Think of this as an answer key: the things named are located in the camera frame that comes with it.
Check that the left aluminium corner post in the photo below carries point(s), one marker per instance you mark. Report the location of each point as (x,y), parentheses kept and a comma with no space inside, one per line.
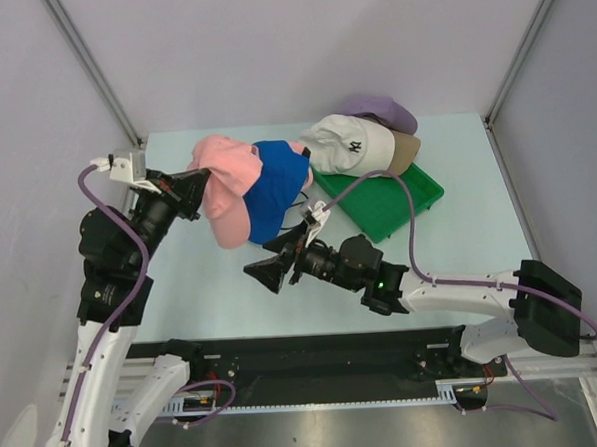
(82,52)

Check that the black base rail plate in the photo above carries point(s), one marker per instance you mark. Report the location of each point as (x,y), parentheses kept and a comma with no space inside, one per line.
(336,369)

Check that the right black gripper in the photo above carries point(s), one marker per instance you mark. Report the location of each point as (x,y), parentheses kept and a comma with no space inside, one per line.
(269,271)

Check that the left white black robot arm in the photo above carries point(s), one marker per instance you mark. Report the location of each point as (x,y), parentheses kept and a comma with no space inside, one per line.
(117,250)

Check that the aluminium corner post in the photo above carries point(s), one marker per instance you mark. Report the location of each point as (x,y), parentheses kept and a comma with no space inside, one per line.
(82,52)
(527,43)

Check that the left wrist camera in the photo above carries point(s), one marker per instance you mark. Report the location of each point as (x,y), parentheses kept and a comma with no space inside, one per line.
(124,166)

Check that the purple cap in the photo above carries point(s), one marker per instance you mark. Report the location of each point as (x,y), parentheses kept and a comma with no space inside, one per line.
(384,109)

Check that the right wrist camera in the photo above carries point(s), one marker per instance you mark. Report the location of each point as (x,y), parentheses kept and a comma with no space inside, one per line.
(315,215)

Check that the green plastic tray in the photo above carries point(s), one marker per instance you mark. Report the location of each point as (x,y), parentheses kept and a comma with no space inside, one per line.
(378,207)

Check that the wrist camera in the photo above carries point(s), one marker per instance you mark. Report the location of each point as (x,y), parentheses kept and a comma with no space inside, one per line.
(315,215)
(124,166)

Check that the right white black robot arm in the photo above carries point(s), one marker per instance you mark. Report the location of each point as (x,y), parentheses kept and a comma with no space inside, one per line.
(532,307)

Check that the blue mesh cap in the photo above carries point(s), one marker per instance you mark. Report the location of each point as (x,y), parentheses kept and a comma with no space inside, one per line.
(272,195)

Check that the white NY cap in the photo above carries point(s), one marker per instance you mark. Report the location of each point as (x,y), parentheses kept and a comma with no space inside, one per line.
(348,145)

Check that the aluminium frame beam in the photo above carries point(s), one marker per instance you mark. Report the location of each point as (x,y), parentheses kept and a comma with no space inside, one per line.
(530,365)

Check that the tan cap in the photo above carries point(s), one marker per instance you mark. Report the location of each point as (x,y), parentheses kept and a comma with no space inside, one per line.
(406,148)

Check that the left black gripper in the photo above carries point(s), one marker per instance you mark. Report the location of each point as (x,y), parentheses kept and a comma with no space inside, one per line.
(188,186)

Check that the right aluminium corner post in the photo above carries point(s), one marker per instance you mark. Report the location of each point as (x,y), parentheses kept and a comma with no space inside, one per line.
(527,43)

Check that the pink LA cap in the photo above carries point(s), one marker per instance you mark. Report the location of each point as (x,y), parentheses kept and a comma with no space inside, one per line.
(234,168)

